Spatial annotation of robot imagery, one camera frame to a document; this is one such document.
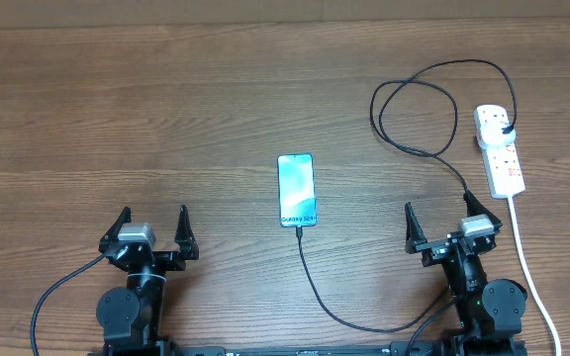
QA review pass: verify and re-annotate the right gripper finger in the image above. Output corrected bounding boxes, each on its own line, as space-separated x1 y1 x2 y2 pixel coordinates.
405 203 428 254
463 190 503 232

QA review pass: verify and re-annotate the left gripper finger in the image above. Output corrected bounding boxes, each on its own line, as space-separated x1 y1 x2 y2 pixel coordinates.
98 207 132 253
174 205 199 260

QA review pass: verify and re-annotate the blue screen smartphone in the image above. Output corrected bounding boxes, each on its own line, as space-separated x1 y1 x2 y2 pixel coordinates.
277 153 318 227

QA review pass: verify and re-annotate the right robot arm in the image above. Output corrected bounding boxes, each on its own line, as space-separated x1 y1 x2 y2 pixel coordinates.
391 191 527 356

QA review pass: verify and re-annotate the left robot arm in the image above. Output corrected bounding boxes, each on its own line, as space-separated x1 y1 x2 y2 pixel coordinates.
96 205 199 355

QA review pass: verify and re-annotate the white charger adapter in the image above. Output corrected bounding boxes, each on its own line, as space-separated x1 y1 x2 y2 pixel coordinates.
477 122 517 149

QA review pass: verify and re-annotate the white power strip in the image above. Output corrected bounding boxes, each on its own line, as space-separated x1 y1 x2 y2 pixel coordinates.
474 105 525 199

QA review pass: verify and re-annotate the white power strip cord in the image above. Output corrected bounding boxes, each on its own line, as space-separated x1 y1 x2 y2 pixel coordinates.
506 195 563 356

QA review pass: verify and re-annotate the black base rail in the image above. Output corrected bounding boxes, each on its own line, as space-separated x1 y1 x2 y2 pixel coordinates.
87 341 527 356

